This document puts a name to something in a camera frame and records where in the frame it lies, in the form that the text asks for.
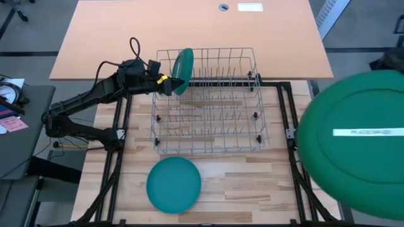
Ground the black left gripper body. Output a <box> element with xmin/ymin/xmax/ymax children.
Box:
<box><xmin>118</xmin><ymin>59</ymin><xmax>174</xmax><ymax>97</ymax></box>

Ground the green round plate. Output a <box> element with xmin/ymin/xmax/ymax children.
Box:
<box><xmin>171</xmin><ymin>47</ymin><xmax>194</xmax><ymax>96</ymax></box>
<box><xmin>296</xmin><ymin>69</ymin><xmax>404</xmax><ymax>221</ymax></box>
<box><xmin>145</xmin><ymin>156</ymin><xmax>202</xmax><ymax>216</ymax></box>

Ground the white rectangular desk inlay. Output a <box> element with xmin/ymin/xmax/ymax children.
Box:
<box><xmin>237</xmin><ymin>3</ymin><xmax>264</xmax><ymax>13</ymax></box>

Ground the black flat panel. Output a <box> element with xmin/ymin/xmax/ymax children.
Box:
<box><xmin>27</xmin><ymin>156</ymin><xmax>82</xmax><ymax>184</ymax></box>

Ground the white paper sheet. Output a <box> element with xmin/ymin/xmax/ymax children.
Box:
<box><xmin>0</xmin><ymin>78</ymin><xmax>25</xmax><ymax>105</ymax></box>

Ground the grey side table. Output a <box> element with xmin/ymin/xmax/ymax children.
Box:
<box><xmin>0</xmin><ymin>84</ymin><xmax>57</xmax><ymax>181</ymax></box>

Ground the pink paper note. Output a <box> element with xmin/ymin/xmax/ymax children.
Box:
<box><xmin>0</xmin><ymin>115</ymin><xmax>29</xmax><ymax>133</ymax></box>

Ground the black office chair base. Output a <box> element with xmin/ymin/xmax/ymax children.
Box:
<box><xmin>0</xmin><ymin>0</ymin><xmax>36</xmax><ymax>23</ymax></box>

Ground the blue flat object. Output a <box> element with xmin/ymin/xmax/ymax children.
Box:
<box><xmin>0</xmin><ymin>105</ymin><xmax>15</xmax><ymax>119</ymax></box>

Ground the grey metal table leg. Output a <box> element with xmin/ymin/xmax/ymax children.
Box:
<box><xmin>22</xmin><ymin>175</ymin><xmax>44</xmax><ymax>227</ymax></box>

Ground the white perforated panel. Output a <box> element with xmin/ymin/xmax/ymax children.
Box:
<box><xmin>315</xmin><ymin>0</ymin><xmax>352</xmax><ymax>40</ymax></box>

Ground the person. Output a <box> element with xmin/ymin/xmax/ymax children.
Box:
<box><xmin>369</xmin><ymin>47</ymin><xmax>404</xmax><ymax>72</ymax></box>

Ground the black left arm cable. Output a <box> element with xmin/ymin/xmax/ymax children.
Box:
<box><xmin>93</xmin><ymin>37</ymin><xmax>142</xmax><ymax>92</ymax></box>

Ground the grey wire dish rack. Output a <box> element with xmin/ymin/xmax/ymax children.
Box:
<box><xmin>150</xmin><ymin>47</ymin><xmax>270</xmax><ymax>155</ymax></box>

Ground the black aluminium table frame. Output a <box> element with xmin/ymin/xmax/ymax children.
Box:
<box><xmin>74</xmin><ymin>81</ymin><xmax>343</xmax><ymax>227</ymax></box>

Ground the black coiled cable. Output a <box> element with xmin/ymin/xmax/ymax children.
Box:
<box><xmin>0</xmin><ymin>81</ymin><xmax>31</xmax><ymax>115</ymax></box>

